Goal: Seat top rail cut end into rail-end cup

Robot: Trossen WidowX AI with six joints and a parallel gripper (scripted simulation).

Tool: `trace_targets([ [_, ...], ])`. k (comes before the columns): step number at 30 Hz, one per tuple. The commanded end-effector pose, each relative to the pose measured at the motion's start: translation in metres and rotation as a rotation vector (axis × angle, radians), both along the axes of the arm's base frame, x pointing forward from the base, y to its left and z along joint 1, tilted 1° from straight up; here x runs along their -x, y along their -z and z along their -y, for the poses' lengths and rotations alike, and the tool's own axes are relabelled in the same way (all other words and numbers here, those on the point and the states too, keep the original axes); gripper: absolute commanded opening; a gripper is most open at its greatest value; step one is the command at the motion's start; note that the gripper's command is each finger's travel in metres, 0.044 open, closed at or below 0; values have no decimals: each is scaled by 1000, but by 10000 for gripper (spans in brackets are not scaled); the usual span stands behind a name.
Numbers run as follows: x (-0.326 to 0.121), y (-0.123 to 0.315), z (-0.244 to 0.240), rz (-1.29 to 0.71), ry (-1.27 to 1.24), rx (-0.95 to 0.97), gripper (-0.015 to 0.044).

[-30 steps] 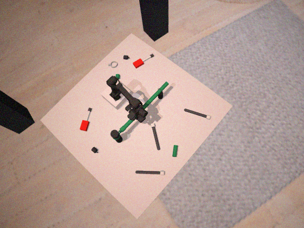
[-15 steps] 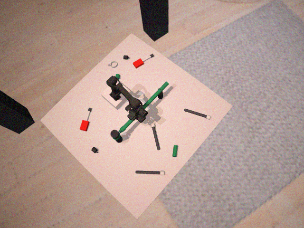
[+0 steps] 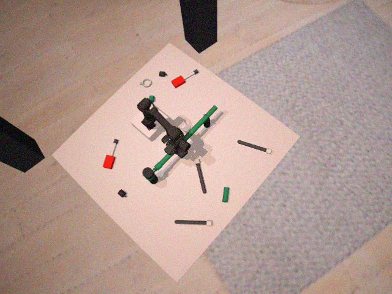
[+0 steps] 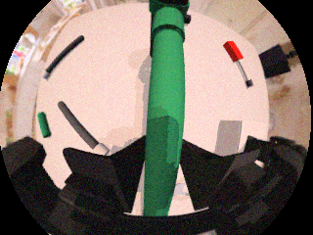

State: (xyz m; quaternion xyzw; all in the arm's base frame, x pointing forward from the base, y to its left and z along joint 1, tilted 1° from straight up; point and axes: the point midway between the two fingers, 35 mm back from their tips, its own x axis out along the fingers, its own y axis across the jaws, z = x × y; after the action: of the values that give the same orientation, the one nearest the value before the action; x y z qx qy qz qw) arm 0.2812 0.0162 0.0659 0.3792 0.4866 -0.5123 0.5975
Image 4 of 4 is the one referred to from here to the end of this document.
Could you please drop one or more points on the green cylinder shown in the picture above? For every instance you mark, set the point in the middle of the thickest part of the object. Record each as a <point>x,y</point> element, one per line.
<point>44,128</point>

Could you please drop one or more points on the green cylindrical pipe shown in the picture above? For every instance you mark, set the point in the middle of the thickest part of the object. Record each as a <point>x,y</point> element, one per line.
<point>166,120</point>

